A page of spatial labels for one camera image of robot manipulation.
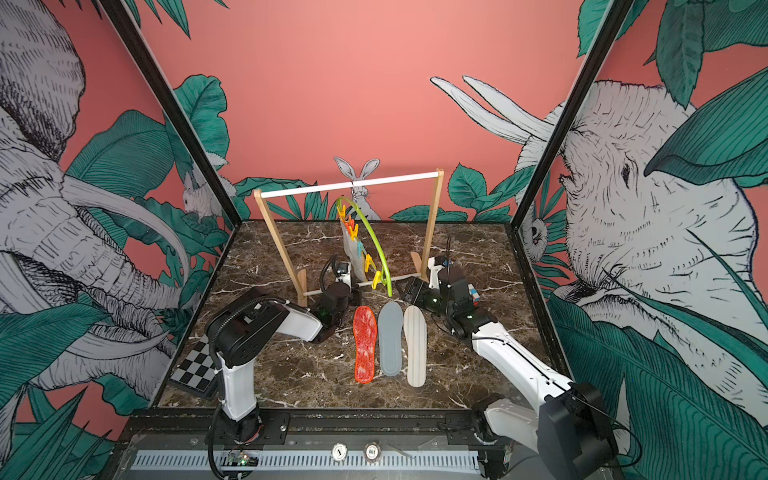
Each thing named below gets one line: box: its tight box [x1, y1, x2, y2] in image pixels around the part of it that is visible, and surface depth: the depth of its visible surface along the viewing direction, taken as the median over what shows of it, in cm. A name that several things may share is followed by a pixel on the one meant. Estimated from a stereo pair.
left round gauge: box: [332, 442, 348, 461], surface depth 73 cm
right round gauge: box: [364, 441, 381, 463], surface depth 67 cm
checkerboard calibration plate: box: [170, 334, 221, 398], surface depth 81 cm
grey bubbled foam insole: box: [378, 301, 404, 377], surface depth 90 cm
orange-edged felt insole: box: [352, 305, 377, 385], surface depth 90 cm
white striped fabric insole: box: [403, 305, 428, 388], surface depth 90 cm
